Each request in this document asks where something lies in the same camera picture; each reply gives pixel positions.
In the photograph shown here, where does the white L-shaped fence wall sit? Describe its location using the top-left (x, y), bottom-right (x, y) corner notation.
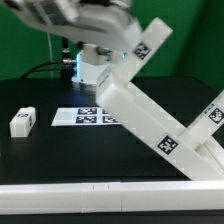
top-left (0, 181), bottom-right (224, 215)

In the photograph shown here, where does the white desk top tray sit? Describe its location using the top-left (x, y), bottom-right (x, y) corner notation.
top-left (96, 71), bottom-right (224, 181)

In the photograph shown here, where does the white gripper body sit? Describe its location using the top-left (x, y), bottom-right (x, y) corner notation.
top-left (0, 0), bottom-right (142, 52)

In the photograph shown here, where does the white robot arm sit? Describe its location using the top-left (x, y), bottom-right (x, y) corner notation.
top-left (0, 0), bottom-right (142, 89)

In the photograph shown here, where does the black cable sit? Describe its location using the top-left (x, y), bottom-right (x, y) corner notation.
top-left (19, 58), bottom-right (77, 80)

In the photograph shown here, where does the fiducial marker sheet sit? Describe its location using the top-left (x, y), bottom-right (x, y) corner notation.
top-left (51, 107), bottom-right (119, 127)

